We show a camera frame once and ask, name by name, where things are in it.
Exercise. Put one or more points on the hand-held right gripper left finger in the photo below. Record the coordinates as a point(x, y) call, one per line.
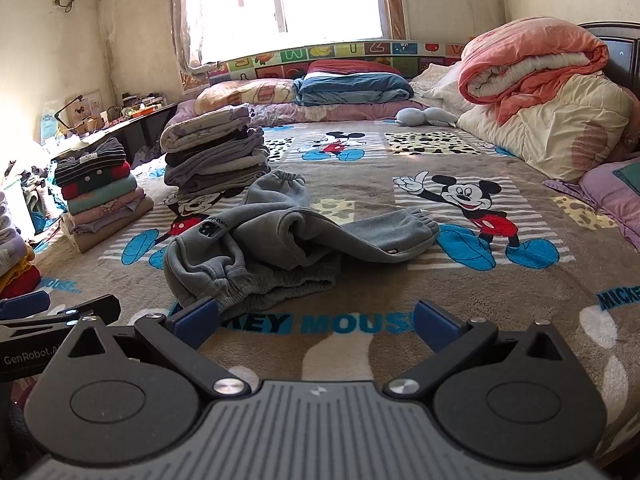
point(196, 319)

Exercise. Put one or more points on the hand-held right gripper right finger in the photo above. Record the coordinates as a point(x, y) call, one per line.
point(436, 321)

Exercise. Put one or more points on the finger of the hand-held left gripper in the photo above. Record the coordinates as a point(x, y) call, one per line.
point(95, 307)
point(25, 304)

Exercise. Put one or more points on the grey sweatpants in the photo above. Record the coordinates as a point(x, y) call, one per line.
point(300, 230)

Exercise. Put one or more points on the stack of folded colourful clothes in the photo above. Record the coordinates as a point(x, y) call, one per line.
point(100, 195)

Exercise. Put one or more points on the stack of folded grey clothes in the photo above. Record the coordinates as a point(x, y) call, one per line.
point(215, 160)

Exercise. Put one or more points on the small pile of folded knitwear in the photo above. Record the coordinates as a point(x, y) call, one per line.
point(15, 260)

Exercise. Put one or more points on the cartoon mouse printed blanket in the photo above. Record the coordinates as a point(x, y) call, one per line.
point(375, 200)

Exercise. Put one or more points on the dark desk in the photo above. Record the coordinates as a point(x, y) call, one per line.
point(145, 130)

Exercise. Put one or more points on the white framed picture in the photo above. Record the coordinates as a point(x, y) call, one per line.
point(87, 106)

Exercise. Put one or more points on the light blue plush toy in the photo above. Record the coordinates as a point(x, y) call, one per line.
point(425, 116)

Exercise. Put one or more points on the purple pillow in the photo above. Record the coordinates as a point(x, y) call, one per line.
point(600, 195)

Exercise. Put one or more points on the cream quilt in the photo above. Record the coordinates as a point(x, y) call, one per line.
point(550, 130)

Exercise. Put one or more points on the purple floral quilt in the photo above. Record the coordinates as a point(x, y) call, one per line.
point(340, 111)

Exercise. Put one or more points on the yellow patterned pillow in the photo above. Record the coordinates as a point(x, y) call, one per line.
point(240, 92)

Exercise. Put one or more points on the white crumpled cloth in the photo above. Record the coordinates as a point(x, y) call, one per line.
point(440, 85)

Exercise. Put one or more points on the blue folded blanket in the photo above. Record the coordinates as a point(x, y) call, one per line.
point(350, 89)

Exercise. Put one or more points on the red pillow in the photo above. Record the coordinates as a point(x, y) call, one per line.
point(350, 66)

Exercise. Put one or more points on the pink folded quilt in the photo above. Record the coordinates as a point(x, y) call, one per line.
point(530, 55)

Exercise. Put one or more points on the colourful alphabet foam mat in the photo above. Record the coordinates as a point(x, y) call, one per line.
point(350, 50)

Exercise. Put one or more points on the sheer patterned curtain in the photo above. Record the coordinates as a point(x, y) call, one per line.
point(187, 20)

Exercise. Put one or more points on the brown curtain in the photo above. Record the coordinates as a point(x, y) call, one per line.
point(392, 0)

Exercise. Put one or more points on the dark wooden headboard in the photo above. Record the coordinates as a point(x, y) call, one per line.
point(622, 50)

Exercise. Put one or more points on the window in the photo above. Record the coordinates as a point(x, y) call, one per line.
point(280, 0)

